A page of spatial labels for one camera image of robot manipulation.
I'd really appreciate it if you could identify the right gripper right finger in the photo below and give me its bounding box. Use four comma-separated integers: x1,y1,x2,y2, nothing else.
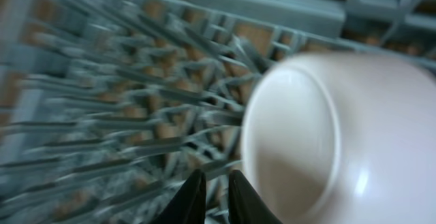
228,170,281,224

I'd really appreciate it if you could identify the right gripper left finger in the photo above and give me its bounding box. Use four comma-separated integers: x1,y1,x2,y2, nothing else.
151,170,206,224

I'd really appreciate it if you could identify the white cup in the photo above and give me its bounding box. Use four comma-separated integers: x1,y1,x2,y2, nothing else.
241,52,435,223

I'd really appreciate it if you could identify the grey dishwasher rack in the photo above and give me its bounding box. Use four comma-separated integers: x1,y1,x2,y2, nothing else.
1,0,435,223

